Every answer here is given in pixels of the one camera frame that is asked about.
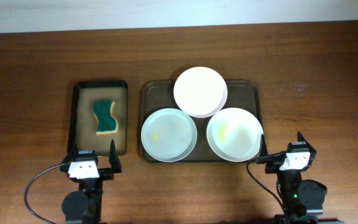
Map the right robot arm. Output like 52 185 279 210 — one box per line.
248 132 343 224

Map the cream white plate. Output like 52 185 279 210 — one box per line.
206 108 264 162

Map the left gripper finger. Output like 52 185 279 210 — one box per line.
66 143 78 162
109 139 122 173

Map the pale blue plate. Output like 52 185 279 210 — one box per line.
140 108 198 162

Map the small black water tray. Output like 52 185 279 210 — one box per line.
67 80 128 156

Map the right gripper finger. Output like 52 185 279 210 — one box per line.
259 134 269 157
297 131 308 144

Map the green and yellow sponge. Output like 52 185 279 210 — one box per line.
92 100 119 136

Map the pink plate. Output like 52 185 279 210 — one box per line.
173 67 228 118

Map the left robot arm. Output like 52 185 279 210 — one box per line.
61 141 122 224

